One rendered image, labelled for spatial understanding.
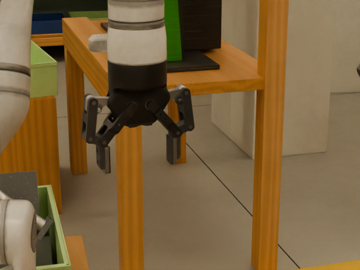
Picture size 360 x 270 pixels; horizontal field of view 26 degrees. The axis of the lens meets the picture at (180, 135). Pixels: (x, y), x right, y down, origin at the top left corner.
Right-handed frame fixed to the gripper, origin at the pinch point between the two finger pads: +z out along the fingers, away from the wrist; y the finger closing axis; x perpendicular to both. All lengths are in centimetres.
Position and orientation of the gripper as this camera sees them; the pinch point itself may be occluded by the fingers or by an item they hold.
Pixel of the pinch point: (139, 163)
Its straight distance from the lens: 103.4
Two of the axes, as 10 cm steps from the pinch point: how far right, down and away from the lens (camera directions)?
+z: 0.0, 9.5, 3.2
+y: 9.3, -1.2, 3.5
